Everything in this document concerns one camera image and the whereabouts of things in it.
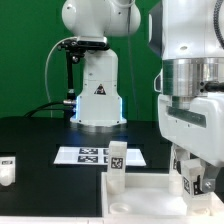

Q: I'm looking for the white marker sheet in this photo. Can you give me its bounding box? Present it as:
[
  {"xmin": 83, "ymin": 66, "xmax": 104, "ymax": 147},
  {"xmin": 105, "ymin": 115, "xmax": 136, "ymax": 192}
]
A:
[{"xmin": 54, "ymin": 146, "xmax": 146, "ymax": 166}]

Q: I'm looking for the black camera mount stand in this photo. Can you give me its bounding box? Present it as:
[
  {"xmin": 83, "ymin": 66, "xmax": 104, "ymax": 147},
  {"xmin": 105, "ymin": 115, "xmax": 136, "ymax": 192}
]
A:
[{"xmin": 57, "ymin": 36, "xmax": 110, "ymax": 118}]

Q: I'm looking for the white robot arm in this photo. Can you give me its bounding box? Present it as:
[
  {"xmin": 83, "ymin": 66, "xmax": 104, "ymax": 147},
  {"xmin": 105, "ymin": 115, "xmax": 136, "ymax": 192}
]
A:
[{"xmin": 62, "ymin": 0, "xmax": 224, "ymax": 193}]

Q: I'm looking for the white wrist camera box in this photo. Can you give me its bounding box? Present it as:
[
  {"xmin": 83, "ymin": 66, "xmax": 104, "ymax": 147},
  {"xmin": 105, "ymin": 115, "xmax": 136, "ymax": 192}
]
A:
[{"xmin": 154, "ymin": 70, "xmax": 163, "ymax": 93}]

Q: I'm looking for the white square table top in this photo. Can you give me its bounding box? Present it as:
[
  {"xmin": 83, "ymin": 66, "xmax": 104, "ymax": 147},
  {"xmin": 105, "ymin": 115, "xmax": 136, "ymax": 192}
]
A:
[{"xmin": 100, "ymin": 172, "xmax": 224, "ymax": 220}]

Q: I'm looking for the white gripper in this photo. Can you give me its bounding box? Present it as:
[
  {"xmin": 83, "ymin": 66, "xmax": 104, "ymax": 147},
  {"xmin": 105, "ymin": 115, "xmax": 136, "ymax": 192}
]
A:
[{"xmin": 158, "ymin": 93, "xmax": 224, "ymax": 193}]

